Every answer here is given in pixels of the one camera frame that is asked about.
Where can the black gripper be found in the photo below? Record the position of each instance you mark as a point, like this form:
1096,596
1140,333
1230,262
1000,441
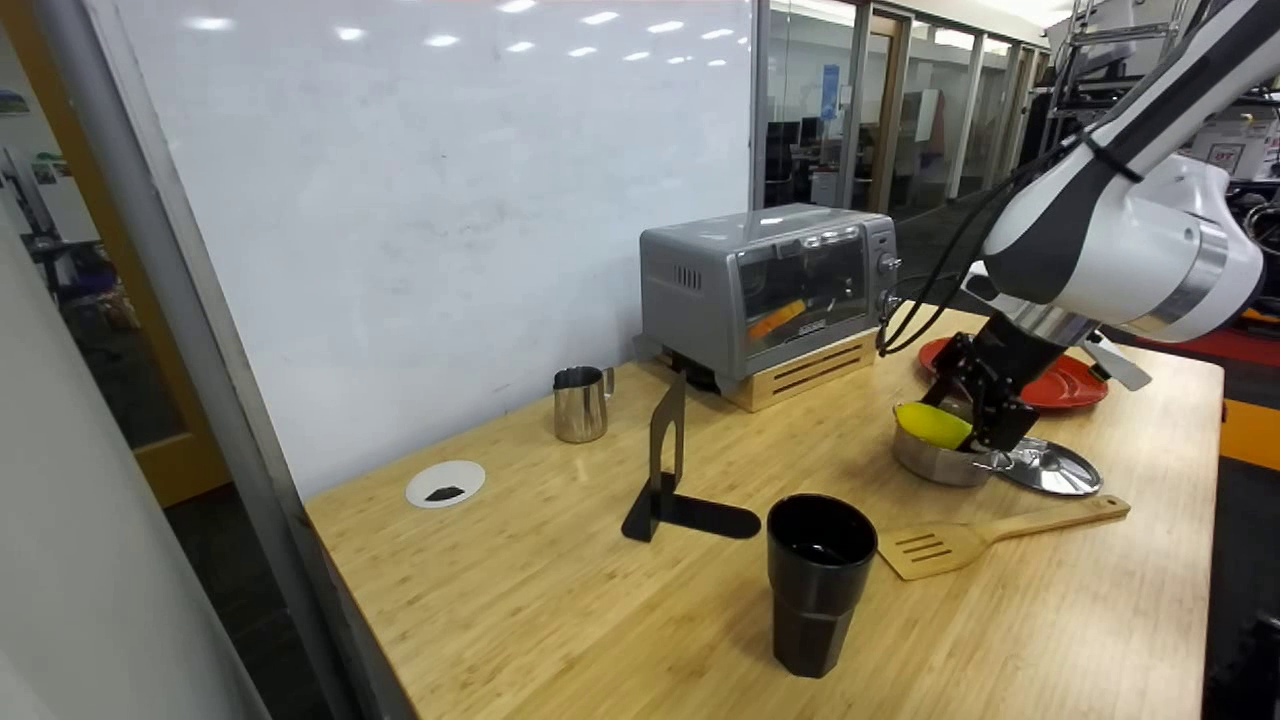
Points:
1000,367

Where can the yellow corn cob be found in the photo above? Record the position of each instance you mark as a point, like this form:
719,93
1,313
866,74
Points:
932,427

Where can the small steel pot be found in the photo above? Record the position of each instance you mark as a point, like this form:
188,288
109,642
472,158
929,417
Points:
932,465

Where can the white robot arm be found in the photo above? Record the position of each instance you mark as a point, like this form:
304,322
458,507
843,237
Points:
1146,254

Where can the steel pot lid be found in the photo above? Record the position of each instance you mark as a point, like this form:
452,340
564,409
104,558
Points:
1063,468

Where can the red plate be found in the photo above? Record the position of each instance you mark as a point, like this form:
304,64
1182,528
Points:
1074,386

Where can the wooden slotted spatula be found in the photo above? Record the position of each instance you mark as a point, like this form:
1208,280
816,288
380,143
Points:
932,545

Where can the wooden slatted stand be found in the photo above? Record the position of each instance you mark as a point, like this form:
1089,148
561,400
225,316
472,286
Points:
815,371

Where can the orange food inside toaster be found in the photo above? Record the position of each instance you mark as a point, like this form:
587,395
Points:
776,322

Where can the black plastic cup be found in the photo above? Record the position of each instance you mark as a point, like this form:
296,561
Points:
816,615

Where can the silver toaster oven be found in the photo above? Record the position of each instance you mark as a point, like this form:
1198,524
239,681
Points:
693,286

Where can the black metal bookend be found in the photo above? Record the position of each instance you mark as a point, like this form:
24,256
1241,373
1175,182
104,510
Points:
664,434

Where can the white equipment box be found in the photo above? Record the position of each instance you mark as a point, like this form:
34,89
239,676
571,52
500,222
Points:
1250,143

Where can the small steel cup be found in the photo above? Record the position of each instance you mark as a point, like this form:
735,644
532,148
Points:
581,413

